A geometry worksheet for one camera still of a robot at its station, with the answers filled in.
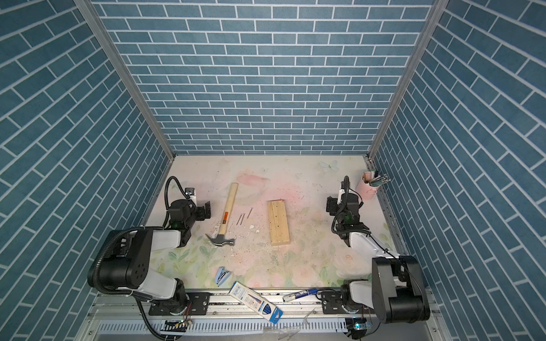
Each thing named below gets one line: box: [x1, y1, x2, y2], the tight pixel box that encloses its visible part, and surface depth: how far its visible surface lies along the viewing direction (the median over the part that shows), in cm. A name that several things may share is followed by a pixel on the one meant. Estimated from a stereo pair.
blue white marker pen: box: [282, 288, 319, 303], surface depth 77 cm
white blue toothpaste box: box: [228, 281, 284, 325], surface depth 74 cm
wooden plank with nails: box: [268, 199, 291, 246], surface depth 92 cm
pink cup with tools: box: [355, 169, 392, 201], surface depth 98 cm
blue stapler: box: [214, 266, 232, 288], surface depth 80 cm
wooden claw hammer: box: [204, 182, 239, 247], surface depth 94 cm
